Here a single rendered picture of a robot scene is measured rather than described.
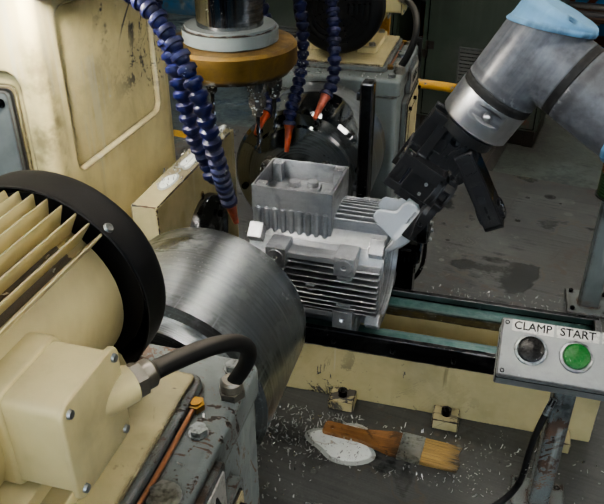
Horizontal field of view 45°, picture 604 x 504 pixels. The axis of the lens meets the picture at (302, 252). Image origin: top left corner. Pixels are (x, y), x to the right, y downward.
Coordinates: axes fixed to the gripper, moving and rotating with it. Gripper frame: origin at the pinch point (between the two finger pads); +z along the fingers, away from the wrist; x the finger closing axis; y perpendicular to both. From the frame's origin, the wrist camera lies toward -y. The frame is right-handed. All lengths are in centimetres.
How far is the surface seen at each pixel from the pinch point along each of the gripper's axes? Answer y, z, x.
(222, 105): 84, 172, -333
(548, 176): -91, 72, -276
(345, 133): 14.0, 2.5, -27.3
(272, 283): 12.3, 2.5, 19.2
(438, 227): -16, 24, -59
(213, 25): 36.3, -11.5, -1.6
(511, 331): -14.2, -7.3, 14.8
